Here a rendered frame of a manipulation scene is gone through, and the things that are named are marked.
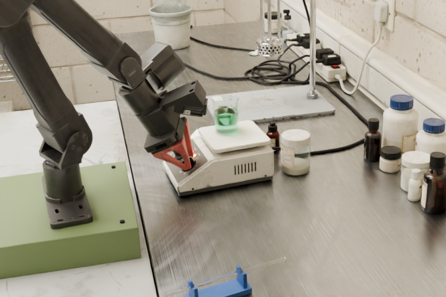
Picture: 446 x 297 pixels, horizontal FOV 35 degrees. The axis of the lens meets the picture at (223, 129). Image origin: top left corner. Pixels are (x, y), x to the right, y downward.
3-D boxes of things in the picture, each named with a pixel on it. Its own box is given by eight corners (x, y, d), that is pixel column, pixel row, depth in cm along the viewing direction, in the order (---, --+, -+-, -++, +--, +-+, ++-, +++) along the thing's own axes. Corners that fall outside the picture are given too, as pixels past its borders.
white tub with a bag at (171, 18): (193, 51, 228) (189, -15, 220) (149, 52, 228) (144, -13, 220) (195, 39, 241) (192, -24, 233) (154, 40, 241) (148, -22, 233)
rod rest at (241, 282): (192, 312, 103) (190, 292, 102) (183, 299, 106) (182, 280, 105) (253, 293, 107) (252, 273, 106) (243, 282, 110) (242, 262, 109)
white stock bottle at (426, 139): (453, 178, 139) (458, 124, 135) (426, 184, 137) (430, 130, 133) (433, 165, 145) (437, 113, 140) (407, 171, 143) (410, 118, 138)
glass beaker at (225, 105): (208, 132, 144) (206, 95, 140) (227, 125, 147) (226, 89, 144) (227, 141, 139) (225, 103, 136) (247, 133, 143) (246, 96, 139)
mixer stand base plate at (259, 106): (217, 127, 168) (217, 123, 167) (202, 99, 186) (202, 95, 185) (336, 113, 173) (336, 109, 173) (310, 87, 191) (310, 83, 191)
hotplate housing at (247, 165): (178, 199, 136) (175, 161, 133) (162, 171, 147) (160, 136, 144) (285, 179, 142) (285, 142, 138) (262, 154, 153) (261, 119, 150)
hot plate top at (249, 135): (214, 154, 135) (213, 150, 135) (196, 131, 146) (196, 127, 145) (272, 144, 138) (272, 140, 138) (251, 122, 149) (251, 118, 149)
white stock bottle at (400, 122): (378, 160, 148) (381, 102, 143) (384, 146, 154) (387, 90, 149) (413, 164, 146) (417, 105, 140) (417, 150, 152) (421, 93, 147)
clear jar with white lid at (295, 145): (298, 161, 149) (298, 126, 146) (316, 172, 144) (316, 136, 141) (275, 168, 146) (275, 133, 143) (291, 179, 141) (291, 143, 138)
